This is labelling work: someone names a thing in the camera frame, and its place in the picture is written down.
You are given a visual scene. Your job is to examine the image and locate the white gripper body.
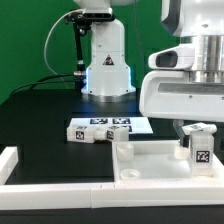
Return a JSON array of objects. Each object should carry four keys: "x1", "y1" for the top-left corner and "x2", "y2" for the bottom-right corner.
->
[{"x1": 139, "y1": 71, "x2": 224, "y2": 122}]

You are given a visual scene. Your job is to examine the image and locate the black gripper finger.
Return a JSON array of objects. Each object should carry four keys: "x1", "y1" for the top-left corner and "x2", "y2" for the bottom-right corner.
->
[{"x1": 173, "y1": 120, "x2": 189, "y2": 148}]

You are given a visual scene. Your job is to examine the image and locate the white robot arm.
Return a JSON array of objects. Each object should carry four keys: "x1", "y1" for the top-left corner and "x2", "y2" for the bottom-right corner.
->
[{"x1": 139, "y1": 0, "x2": 224, "y2": 144}]

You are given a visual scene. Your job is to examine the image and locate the white sheet with tags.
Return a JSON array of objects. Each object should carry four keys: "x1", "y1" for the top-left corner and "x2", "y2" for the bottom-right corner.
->
[{"x1": 70, "y1": 117, "x2": 153, "y2": 134}]

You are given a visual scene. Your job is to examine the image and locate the white U-shaped obstacle fence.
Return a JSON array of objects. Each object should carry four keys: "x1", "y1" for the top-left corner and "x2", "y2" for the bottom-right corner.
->
[{"x1": 0, "y1": 147, "x2": 224, "y2": 210}]

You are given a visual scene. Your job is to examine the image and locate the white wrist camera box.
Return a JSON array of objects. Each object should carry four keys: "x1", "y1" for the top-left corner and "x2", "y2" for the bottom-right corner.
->
[{"x1": 148, "y1": 44, "x2": 195, "y2": 70}]

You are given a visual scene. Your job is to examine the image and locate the grey curved cable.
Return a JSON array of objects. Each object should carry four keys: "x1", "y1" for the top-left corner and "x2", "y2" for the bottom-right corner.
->
[{"x1": 43, "y1": 9, "x2": 84, "y2": 81}]

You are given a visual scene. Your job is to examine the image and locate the black cables on table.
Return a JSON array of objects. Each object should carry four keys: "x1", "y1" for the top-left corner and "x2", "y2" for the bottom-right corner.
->
[{"x1": 9, "y1": 73, "x2": 88, "y2": 98}]

